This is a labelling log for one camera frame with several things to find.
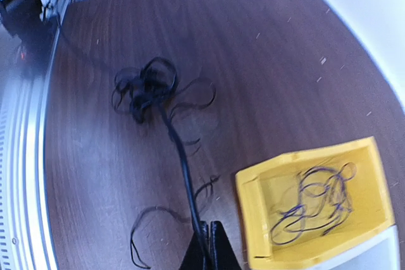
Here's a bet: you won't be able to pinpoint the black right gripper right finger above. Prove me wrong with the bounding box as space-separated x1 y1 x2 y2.
209 221 241 270

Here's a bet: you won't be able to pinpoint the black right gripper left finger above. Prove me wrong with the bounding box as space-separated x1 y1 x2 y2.
179 233 208 270

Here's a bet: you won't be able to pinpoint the black cables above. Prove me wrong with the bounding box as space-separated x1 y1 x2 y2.
110 56 222 269

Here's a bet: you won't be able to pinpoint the white plastic bin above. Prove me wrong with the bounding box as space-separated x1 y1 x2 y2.
311 225 401 270

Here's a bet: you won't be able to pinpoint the yellow bin left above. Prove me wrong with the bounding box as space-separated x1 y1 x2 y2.
235 137 396 269

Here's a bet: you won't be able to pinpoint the aluminium front rail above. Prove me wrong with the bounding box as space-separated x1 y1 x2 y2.
1 0 74 269

